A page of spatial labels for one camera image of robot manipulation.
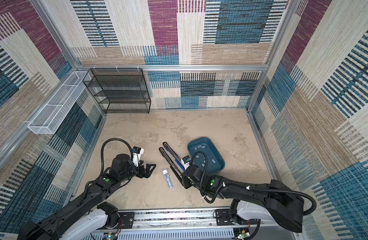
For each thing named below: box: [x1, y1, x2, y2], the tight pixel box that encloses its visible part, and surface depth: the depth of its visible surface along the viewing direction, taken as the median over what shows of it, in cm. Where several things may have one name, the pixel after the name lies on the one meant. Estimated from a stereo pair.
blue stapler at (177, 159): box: [163, 141, 186, 172], surface depth 96 cm
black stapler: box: [159, 147, 186, 189], surface depth 91 cm
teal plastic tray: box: [187, 137, 226, 176], surface depth 98 cm
